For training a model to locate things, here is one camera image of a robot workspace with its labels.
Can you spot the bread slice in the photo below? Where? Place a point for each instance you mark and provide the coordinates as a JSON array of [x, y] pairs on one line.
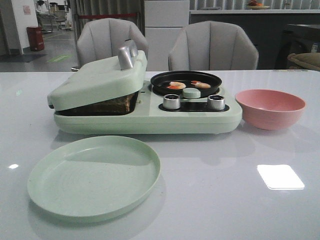
[[117, 105]]

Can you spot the green breakfast maker lid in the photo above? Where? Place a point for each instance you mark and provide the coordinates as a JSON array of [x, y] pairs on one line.
[[102, 80]]

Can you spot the black washing machine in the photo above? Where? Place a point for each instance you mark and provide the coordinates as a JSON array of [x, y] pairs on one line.
[[297, 39]]

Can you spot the fruit plate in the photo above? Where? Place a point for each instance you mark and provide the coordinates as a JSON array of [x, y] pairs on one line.
[[255, 5]]

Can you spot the left pink shrimp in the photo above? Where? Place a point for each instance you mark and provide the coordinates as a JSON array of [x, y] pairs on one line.
[[175, 85]]

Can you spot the left grey chair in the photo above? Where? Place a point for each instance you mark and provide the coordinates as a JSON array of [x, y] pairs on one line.
[[101, 39]]

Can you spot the left silver control knob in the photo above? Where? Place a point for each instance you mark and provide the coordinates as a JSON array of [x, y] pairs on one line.
[[171, 102]]

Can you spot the dark kitchen counter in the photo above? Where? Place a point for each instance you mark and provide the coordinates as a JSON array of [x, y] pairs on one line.
[[264, 27]]

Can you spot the black round frying pan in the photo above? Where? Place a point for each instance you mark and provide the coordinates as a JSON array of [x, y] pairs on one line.
[[161, 81]]

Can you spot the right grey chair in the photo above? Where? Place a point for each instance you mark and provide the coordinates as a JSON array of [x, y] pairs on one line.
[[212, 46]]

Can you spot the grey curtain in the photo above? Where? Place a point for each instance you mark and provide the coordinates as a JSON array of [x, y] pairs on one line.
[[105, 7]]

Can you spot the beige sofa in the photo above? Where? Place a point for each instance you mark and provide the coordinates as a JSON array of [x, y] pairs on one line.
[[306, 61]]

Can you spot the pink shrimp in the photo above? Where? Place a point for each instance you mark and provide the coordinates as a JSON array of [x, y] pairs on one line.
[[175, 85], [200, 85]]

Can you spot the white refrigerator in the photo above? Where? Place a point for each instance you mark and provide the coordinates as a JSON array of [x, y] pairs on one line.
[[163, 19]]

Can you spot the pink bowl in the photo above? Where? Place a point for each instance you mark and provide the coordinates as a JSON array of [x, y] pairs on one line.
[[269, 109]]

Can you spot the green breakfast maker base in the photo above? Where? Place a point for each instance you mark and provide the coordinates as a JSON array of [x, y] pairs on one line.
[[148, 118]]

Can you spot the red bin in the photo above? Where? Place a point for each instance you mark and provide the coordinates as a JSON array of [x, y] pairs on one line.
[[35, 38]]

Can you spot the right pink shrimp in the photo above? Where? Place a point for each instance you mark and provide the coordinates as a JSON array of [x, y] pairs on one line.
[[200, 85]]

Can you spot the grey chair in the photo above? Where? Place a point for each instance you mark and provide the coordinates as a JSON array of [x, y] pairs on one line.
[[101, 39], [212, 46]]

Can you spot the red barrier belt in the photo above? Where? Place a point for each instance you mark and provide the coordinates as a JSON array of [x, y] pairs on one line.
[[104, 16]]

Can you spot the green round plate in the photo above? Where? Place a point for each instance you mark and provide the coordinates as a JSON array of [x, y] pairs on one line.
[[94, 179]]

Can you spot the silver control knob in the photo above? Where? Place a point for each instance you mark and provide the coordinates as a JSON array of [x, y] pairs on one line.
[[171, 102], [216, 102]]

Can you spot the right silver control knob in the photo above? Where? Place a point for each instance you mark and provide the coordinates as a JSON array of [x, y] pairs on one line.
[[216, 102]]

